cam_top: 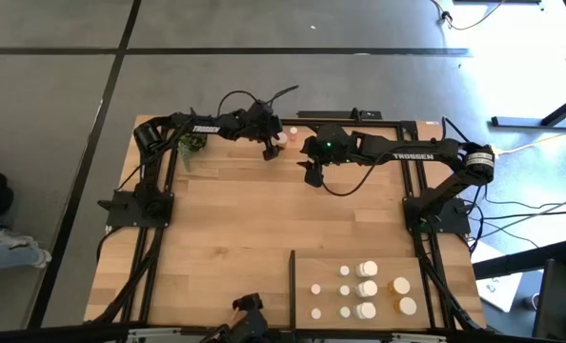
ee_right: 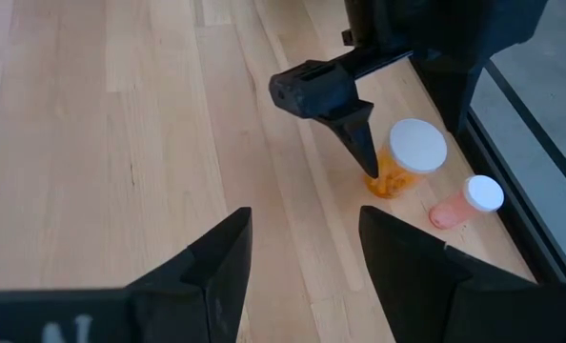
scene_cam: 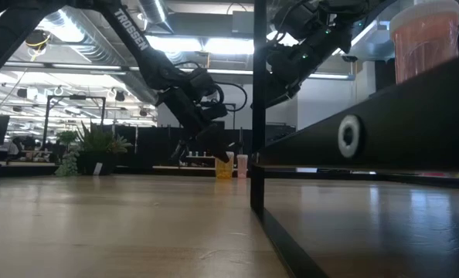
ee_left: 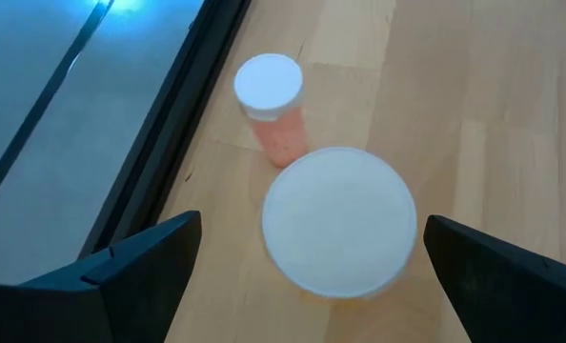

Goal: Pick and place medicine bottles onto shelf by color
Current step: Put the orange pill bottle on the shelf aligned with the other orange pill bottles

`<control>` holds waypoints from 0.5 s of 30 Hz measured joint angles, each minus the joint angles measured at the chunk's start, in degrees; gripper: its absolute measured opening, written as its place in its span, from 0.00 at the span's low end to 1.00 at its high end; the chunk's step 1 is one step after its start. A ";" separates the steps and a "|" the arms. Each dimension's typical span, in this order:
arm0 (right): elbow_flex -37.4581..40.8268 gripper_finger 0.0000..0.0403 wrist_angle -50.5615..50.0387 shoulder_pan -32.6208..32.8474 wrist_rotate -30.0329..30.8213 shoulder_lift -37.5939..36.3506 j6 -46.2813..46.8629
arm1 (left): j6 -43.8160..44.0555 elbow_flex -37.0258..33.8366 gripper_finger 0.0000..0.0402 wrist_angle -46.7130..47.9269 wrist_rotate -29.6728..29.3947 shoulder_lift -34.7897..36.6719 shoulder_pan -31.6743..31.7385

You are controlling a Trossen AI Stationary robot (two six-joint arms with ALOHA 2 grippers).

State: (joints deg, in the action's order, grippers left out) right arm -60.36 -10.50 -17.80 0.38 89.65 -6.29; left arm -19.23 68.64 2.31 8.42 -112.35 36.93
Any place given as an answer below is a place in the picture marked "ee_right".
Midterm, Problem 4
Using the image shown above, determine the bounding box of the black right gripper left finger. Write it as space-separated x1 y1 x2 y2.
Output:
128 207 254 343

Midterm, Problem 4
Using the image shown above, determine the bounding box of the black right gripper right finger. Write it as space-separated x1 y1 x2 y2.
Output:
358 205 539 343

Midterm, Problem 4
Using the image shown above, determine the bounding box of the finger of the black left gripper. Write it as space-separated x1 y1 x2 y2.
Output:
268 59 380 180
410 51 485 135

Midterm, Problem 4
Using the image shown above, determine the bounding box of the large orange pill bottle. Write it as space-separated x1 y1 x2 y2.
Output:
364 117 449 200

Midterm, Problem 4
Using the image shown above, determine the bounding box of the small pink pill bottle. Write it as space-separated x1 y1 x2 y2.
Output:
428 174 506 232

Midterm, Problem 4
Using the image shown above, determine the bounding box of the black table frame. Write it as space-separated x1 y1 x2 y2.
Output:
456 59 566 286

